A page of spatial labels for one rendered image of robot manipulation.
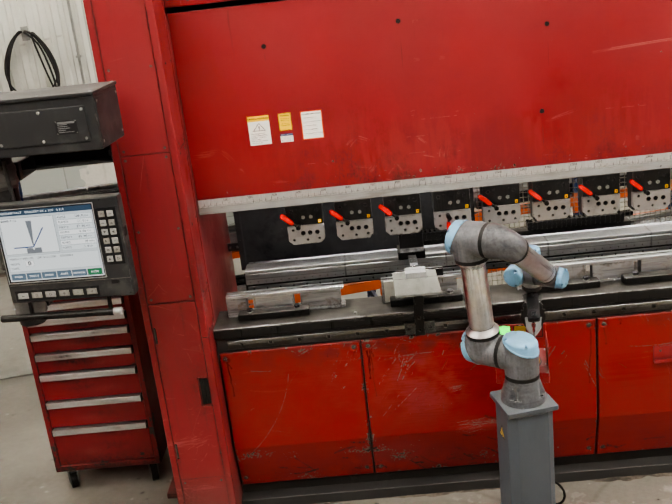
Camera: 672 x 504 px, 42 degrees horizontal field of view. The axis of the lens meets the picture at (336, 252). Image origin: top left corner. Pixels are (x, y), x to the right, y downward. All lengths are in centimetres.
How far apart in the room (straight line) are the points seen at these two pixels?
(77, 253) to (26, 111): 50
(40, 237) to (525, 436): 178
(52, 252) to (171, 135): 62
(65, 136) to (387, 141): 124
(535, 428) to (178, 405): 148
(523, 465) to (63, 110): 194
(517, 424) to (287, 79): 155
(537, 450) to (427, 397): 79
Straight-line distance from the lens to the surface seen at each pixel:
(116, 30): 336
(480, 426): 390
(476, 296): 297
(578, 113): 362
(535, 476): 320
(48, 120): 309
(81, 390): 425
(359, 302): 377
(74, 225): 313
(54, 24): 766
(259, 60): 350
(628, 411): 400
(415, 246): 368
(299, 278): 398
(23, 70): 774
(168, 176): 341
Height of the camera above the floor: 226
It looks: 18 degrees down
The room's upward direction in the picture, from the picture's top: 6 degrees counter-clockwise
